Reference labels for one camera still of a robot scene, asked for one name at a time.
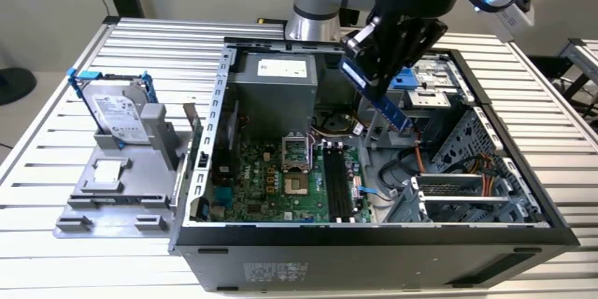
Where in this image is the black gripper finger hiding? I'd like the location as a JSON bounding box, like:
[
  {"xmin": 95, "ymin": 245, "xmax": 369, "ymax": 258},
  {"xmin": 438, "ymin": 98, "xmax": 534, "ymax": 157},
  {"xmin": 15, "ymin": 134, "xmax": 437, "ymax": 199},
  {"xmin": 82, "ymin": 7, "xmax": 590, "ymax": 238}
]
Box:
[
  {"xmin": 395, "ymin": 17, "xmax": 450, "ymax": 69},
  {"xmin": 339, "ymin": 14, "xmax": 409, "ymax": 98}
]

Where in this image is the blue RAM stick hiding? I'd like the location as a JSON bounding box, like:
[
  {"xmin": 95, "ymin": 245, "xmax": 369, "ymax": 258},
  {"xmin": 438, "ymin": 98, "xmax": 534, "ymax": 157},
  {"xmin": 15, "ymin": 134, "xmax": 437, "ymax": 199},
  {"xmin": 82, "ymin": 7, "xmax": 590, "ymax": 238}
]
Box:
[{"xmin": 338, "ymin": 57, "xmax": 417, "ymax": 138}]

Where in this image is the black RAM slot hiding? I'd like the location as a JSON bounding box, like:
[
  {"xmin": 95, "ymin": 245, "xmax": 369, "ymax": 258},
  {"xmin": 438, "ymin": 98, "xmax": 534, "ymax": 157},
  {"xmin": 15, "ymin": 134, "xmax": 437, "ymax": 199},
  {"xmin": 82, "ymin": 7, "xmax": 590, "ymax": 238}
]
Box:
[
  {"xmin": 335, "ymin": 143, "xmax": 349, "ymax": 222},
  {"xmin": 323, "ymin": 143, "xmax": 338, "ymax": 222},
  {"xmin": 341, "ymin": 143, "xmax": 355, "ymax": 222},
  {"xmin": 329, "ymin": 143, "xmax": 343, "ymax": 222}
]

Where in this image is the blue plastic drive latch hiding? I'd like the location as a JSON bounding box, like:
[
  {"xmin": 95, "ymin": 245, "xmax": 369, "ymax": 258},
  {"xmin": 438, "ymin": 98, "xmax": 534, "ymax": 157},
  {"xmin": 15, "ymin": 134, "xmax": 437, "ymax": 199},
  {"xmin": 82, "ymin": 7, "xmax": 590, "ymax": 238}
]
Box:
[{"xmin": 391, "ymin": 67, "xmax": 419, "ymax": 90}]

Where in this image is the grey optical drive cage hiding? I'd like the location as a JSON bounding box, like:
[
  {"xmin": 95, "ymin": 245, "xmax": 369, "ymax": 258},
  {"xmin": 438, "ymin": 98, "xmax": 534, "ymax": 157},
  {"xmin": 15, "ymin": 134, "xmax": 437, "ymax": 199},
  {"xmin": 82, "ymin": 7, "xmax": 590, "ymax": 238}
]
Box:
[{"xmin": 357, "ymin": 52, "xmax": 469, "ymax": 148}]

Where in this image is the black cooler fan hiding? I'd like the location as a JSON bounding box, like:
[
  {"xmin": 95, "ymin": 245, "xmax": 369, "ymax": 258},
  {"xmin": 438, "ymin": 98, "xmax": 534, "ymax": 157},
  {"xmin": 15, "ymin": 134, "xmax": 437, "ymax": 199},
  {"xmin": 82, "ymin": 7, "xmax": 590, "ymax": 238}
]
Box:
[{"xmin": 311, "ymin": 109, "xmax": 359, "ymax": 137}]

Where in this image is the grey power supply unit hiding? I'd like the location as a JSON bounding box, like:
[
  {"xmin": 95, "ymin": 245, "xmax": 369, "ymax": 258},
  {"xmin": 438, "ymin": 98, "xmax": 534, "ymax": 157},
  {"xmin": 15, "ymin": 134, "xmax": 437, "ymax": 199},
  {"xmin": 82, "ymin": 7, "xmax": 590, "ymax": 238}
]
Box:
[{"xmin": 229, "ymin": 52, "xmax": 319, "ymax": 141}]

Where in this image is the metal slat side table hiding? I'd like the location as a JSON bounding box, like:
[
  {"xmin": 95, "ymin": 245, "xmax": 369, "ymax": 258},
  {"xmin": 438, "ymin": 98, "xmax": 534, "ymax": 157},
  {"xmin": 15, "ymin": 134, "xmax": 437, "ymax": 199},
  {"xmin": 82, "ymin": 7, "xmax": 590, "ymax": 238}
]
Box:
[{"xmin": 528, "ymin": 37, "xmax": 598, "ymax": 118}]

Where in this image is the metal socket cover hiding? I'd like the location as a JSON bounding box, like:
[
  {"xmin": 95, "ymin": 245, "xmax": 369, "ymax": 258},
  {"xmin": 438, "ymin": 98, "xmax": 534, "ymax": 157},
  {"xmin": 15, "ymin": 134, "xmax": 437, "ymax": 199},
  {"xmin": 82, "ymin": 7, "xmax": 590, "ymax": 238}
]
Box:
[{"xmin": 282, "ymin": 132, "xmax": 314, "ymax": 171}]

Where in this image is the CPU socket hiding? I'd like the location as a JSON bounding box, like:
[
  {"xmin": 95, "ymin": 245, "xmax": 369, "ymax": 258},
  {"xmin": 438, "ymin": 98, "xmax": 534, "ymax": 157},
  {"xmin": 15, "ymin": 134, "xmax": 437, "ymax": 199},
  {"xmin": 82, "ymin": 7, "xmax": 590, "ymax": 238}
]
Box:
[{"xmin": 282, "ymin": 169, "xmax": 313, "ymax": 197}]

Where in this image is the grey disk bay cage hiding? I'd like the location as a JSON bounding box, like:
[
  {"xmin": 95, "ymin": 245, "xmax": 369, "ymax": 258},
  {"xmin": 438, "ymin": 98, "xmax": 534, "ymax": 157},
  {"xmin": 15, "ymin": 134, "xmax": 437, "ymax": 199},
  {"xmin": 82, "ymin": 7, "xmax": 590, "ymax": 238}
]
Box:
[{"xmin": 387, "ymin": 172, "xmax": 538, "ymax": 225}]

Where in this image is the green motherboard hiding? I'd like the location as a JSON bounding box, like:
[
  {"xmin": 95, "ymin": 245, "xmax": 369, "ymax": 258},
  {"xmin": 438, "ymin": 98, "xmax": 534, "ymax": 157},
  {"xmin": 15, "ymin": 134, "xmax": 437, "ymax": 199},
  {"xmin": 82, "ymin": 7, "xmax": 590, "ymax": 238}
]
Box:
[{"xmin": 207, "ymin": 134, "xmax": 375, "ymax": 225}]

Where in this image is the hard disk in blue carrier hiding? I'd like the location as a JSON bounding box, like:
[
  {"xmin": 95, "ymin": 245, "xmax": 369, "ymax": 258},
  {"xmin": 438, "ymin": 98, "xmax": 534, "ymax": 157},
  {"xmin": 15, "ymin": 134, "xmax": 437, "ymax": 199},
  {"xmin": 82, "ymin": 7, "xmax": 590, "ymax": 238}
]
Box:
[{"xmin": 67, "ymin": 66, "xmax": 163, "ymax": 146}]

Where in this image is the black open PC case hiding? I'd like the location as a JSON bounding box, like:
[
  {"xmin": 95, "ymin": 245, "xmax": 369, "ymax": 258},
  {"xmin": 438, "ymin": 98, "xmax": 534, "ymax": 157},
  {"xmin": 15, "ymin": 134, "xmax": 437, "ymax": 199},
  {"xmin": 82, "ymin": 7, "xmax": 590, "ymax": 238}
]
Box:
[{"xmin": 167, "ymin": 34, "xmax": 581, "ymax": 295}]

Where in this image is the grey parts rack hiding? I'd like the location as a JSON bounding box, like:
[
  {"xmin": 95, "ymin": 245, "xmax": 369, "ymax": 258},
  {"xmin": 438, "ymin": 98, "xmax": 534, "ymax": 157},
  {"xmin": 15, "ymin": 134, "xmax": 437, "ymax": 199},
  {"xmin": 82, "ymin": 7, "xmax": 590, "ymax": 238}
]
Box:
[{"xmin": 54, "ymin": 102, "xmax": 195, "ymax": 239}]

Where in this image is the silver CPU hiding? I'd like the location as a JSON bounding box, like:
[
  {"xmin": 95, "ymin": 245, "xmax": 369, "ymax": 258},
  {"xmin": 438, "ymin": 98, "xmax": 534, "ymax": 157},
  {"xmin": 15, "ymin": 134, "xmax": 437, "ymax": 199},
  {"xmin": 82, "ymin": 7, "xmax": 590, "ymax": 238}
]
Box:
[{"xmin": 92, "ymin": 159, "xmax": 123, "ymax": 181}]

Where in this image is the black round chair base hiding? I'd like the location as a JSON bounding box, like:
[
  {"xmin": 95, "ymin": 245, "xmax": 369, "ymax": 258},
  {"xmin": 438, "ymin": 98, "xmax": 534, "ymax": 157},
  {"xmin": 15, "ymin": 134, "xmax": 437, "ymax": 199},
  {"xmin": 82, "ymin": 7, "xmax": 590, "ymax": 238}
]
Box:
[{"xmin": 0, "ymin": 67, "xmax": 38, "ymax": 106}]

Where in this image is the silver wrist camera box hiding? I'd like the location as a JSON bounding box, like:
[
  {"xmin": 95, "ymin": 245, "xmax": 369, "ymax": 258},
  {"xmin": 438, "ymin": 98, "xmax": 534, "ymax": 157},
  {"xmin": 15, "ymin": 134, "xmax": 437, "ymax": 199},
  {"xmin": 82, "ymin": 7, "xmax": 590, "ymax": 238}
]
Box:
[{"xmin": 471, "ymin": 0, "xmax": 537, "ymax": 43}]

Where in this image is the long orange wire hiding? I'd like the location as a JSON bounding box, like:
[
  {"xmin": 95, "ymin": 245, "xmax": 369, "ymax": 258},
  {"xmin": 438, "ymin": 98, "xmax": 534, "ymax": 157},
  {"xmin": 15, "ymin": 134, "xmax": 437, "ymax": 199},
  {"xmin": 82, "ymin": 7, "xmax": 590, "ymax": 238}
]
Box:
[{"xmin": 413, "ymin": 137, "xmax": 427, "ymax": 176}]

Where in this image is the black cable bundle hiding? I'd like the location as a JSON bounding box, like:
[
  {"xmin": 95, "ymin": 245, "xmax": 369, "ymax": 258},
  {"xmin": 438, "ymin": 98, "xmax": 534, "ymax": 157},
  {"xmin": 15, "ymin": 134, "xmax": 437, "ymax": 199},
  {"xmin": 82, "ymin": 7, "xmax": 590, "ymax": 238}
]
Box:
[{"xmin": 378, "ymin": 158, "xmax": 419, "ymax": 202}]

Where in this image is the red yellow wire bundle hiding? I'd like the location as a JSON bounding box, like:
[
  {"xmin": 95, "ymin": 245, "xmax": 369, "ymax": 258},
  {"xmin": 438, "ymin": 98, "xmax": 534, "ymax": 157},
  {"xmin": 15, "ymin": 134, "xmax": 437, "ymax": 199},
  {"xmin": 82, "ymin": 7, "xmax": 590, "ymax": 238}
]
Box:
[{"xmin": 474, "ymin": 153, "xmax": 497, "ymax": 197}]

